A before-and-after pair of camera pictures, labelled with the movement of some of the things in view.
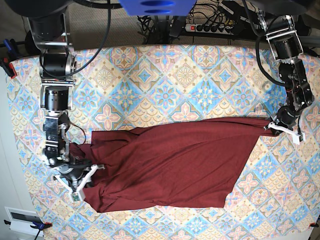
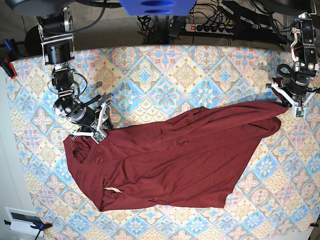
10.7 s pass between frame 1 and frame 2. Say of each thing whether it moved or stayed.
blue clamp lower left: stayed
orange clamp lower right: stayed
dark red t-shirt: moved
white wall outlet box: stayed
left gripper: moved
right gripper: moved
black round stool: stayed
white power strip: stayed
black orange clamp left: stayed
